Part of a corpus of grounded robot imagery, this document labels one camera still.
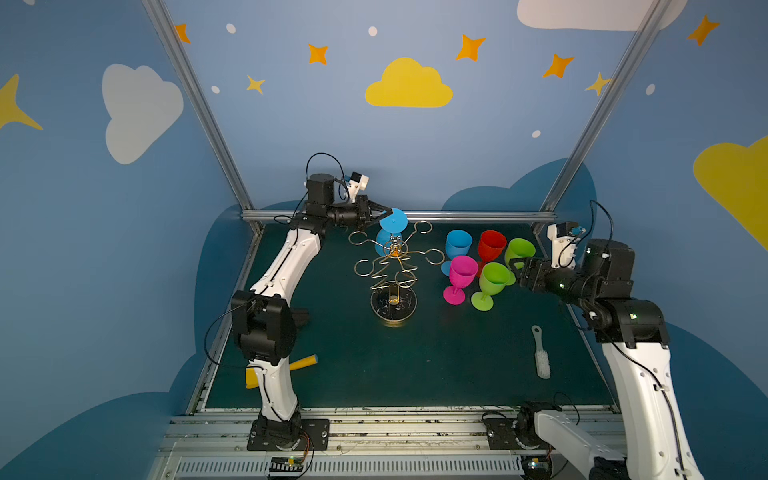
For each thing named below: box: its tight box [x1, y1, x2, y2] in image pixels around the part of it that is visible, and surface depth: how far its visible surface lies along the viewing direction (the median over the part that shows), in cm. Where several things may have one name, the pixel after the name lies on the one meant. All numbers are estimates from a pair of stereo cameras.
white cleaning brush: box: [531, 325, 551, 380], surface depth 88 cm
